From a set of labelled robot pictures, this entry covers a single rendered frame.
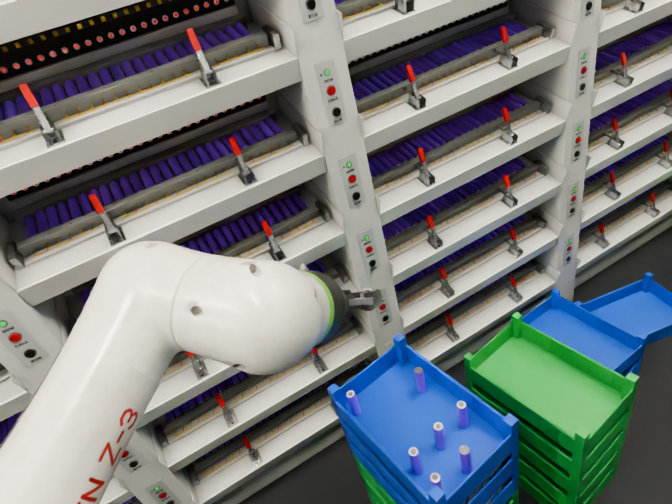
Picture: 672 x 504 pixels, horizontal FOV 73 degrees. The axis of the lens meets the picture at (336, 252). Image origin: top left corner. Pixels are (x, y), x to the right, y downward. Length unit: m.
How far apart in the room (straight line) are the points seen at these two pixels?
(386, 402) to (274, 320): 0.63
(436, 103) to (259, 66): 0.41
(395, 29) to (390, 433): 0.79
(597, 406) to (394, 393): 0.46
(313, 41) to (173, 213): 0.41
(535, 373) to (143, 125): 1.01
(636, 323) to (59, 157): 1.70
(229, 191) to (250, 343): 0.55
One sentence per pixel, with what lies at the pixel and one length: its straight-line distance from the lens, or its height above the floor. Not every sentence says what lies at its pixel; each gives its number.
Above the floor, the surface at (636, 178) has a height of 0.36.
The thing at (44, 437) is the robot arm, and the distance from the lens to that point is 0.45.
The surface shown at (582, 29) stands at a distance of 1.37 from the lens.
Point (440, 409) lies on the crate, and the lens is 0.98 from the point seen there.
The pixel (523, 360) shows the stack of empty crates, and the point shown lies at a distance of 1.26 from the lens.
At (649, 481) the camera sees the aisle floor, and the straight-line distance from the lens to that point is 1.51.
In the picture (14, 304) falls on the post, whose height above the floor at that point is 0.91.
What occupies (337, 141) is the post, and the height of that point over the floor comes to 0.94.
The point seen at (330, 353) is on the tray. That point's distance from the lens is 1.29.
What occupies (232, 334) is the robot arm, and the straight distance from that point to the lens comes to 0.41.
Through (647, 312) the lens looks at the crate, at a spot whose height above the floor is 0.00.
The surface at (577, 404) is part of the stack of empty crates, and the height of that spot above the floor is 0.32.
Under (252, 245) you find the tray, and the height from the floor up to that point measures 0.76.
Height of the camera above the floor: 1.30
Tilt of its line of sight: 35 degrees down
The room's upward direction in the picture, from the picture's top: 16 degrees counter-clockwise
